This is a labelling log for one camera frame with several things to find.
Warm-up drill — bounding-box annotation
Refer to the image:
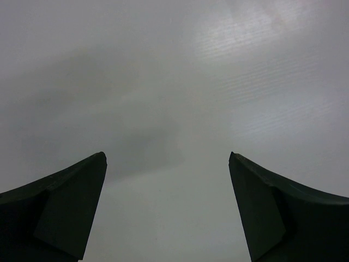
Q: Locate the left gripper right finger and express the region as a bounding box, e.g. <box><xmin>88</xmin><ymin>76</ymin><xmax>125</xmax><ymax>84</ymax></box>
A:
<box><xmin>229</xmin><ymin>152</ymin><xmax>348</xmax><ymax>261</ymax></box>

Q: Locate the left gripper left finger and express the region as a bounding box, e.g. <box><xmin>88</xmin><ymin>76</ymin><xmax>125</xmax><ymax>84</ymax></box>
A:
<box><xmin>1</xmin><ymin>152</ymin><xmax>107</xmax><ymax>261</ymax></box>

